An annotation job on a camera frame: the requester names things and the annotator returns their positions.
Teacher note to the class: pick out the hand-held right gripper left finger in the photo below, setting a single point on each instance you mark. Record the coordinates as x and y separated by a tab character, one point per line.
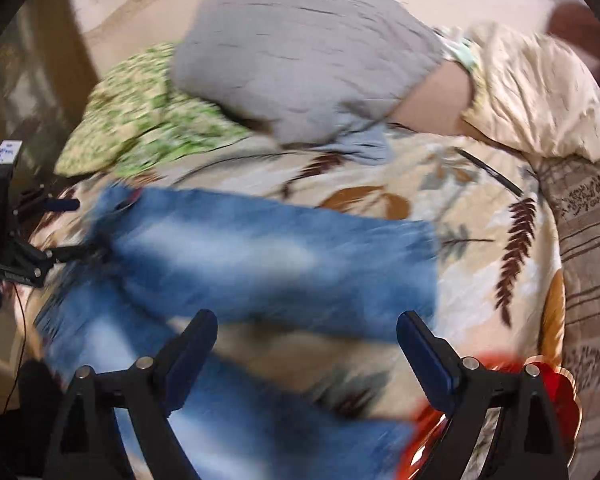
192	355

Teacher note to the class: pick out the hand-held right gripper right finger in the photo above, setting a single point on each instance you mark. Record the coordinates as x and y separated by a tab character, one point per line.
426	355

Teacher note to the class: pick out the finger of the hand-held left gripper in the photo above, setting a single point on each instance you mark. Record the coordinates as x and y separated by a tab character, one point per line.
55	256
62	205

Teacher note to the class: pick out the blue denim pants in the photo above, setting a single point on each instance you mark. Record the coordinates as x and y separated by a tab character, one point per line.
260	260

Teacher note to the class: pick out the green patterned quilt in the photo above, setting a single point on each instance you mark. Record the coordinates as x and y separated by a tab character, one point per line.
130	105

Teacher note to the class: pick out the red plastic item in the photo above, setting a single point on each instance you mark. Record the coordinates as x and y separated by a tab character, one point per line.
560	400

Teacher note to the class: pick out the leaf print blanket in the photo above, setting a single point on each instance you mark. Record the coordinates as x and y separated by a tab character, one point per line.
455	200

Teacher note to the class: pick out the brown wooden cabinet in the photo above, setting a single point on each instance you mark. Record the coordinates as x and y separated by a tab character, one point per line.
55	35

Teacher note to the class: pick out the brown striped bedsheet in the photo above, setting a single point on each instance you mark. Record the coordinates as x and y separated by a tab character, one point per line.
590	240

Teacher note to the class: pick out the light blue cloth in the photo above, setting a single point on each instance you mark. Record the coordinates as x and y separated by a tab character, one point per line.
365	142

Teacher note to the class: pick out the grey quilted pillow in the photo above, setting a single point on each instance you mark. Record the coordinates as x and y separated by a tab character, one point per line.
305	60

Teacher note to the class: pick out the cream crumpled cloth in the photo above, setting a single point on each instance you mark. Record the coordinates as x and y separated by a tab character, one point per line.
530	90

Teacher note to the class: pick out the brown headboard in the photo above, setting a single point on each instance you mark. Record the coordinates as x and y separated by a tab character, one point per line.
575	25

